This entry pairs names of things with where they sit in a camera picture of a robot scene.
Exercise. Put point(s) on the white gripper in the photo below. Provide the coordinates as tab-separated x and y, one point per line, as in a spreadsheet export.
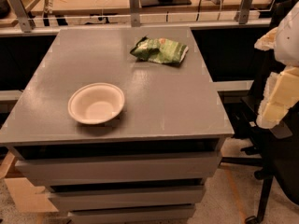
290	39

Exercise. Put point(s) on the green jalapeno chip bag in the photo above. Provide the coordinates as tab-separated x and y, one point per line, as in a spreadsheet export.
159	50

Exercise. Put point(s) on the white paper bowl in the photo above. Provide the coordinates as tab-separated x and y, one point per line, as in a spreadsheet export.
96	103

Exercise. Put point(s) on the black office chair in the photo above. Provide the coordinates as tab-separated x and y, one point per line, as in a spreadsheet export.
276	150

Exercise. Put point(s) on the grey drawer cabinet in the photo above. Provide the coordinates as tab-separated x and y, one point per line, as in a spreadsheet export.
151	162

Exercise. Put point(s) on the wooden board on floor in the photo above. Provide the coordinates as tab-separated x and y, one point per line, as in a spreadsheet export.
27	197

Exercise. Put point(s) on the metal bracket right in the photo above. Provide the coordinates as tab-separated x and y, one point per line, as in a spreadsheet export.
242	15

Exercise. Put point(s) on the metal bracket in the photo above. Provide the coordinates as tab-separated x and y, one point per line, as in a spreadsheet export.
24	21
242	15
134	13

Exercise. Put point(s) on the metal bracket middle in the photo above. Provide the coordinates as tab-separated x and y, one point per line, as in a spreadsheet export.
134	13

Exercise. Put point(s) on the metal bracket left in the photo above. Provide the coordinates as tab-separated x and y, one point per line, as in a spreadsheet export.
24	21

